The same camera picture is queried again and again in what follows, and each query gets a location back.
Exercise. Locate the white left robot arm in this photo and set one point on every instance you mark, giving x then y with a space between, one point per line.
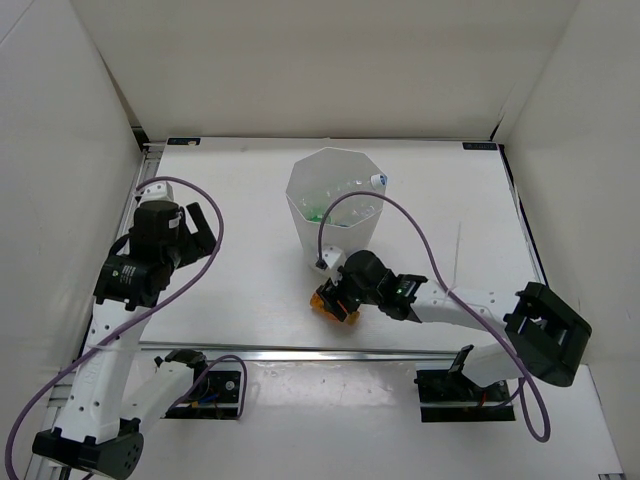
100 431

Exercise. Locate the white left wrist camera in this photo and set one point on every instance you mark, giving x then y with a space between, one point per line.
157 191

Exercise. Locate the clear unlabelled plastic bottle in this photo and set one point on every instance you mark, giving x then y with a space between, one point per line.
322 197

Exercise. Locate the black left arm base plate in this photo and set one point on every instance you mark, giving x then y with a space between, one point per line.
218 392

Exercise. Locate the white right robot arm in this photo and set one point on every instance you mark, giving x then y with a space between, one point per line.
537 334

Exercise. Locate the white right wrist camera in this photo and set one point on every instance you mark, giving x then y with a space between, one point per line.
331 258

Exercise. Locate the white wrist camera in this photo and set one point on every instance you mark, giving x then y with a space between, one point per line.
331 258
157 191

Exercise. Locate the orange plastic bottle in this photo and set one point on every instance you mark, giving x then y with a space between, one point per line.
325 303

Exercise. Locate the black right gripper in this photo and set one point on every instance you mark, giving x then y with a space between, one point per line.
331 294

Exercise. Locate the white octagonal bin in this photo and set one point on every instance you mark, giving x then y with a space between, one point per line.
325 167

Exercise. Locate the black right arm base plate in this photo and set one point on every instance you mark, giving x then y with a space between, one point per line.
449 398

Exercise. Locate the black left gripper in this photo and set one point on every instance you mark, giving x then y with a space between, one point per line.
197 246

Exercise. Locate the blue label clear plastic bottle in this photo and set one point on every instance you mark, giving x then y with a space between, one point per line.
352 217

